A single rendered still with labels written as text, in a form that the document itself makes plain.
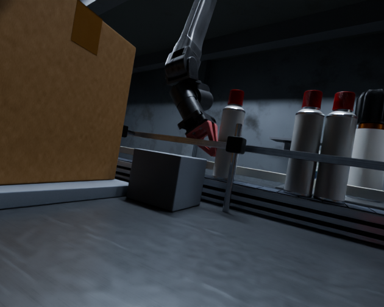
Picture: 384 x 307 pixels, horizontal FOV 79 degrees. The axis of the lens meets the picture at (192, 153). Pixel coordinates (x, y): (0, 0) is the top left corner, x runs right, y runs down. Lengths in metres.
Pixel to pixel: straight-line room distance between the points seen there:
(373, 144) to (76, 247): 0.71
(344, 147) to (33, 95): 0.49
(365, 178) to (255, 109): 3.64
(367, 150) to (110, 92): 0.64
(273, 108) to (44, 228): 4.03
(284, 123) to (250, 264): 3.85
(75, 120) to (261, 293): 0.34
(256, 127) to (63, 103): 3.94
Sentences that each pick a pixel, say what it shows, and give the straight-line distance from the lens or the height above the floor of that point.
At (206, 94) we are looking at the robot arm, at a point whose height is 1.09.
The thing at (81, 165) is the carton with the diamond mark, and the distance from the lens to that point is 0.43.
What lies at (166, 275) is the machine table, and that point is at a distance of 0.20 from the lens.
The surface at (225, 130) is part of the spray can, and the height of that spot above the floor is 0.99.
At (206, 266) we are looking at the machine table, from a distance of 0.23.
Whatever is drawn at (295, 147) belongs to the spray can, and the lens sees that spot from 0.49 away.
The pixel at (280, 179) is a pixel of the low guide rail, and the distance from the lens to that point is 0.55.
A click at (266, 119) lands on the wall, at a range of 4.18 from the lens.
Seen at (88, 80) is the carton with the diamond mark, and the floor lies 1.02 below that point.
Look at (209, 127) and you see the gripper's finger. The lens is 0.55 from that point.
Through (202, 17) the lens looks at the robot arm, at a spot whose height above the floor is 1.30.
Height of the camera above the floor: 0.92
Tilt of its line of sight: level
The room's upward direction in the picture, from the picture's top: 9 degrees clockwise
